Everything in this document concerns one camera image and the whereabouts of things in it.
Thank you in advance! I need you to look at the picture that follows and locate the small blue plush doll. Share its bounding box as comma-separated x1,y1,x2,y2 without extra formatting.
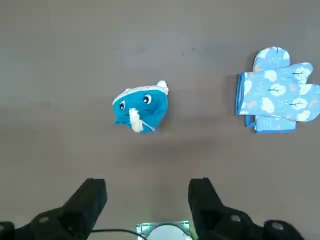
111,79,170,134

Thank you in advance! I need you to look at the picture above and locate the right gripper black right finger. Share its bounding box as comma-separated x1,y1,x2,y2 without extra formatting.
187,177,306,240

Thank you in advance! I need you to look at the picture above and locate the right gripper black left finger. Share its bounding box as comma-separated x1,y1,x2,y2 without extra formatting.
0,177,108,240

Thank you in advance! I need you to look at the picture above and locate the blue cloud-print oven mitt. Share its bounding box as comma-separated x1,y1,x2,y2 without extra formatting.
244,46,298,134
234,62,320,123

